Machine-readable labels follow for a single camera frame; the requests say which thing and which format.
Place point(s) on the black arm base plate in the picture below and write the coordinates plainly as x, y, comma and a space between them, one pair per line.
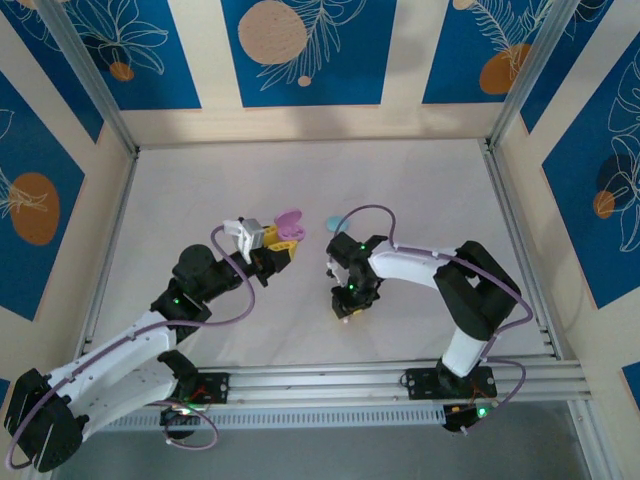
425, 387
212, 379

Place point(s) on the aluminium frame post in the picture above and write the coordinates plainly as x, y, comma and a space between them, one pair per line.
531, 75
90, 75

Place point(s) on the white table cloth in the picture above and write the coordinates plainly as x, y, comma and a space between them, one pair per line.
300, 175

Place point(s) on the pink earbud charging case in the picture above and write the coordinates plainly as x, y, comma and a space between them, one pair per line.
289, 217

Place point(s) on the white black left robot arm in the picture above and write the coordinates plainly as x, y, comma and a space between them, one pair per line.
115, 385

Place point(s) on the long aluminium mounting rail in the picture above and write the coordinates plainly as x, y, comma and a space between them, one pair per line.
310, 385

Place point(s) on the blue earbud charging case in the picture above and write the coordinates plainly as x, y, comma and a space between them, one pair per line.
332, 224

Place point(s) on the aluminium table edge rail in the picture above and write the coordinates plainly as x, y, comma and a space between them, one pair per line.
120, 210
521, 250

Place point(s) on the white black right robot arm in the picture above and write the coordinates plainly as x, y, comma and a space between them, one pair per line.
410, 270

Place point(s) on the black controller box with LED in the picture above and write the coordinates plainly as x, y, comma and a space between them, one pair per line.
175, 425
455, 422

